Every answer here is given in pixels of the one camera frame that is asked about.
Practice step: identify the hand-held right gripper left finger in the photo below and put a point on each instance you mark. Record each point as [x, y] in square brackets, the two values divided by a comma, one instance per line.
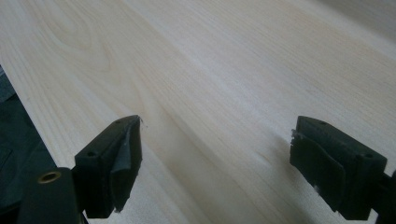
[106, 168]

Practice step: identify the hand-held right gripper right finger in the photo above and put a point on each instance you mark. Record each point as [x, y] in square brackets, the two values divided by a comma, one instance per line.
[336, 168]

